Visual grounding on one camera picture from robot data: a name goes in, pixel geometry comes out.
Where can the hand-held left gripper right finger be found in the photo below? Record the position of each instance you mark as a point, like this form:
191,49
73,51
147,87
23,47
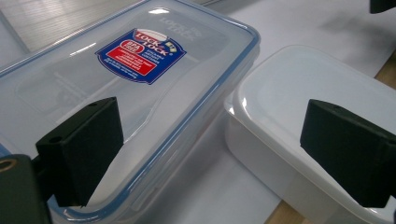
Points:
348,149

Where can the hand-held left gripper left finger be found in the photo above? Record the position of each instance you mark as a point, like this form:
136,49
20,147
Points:
87,149

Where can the white plastic container with lid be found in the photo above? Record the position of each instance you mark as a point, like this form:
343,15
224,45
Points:
295,81

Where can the clear container with blue-rimmed lid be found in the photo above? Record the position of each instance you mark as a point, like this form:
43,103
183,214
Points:
193,77

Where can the white table mat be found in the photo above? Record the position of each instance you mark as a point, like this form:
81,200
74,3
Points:
311,21

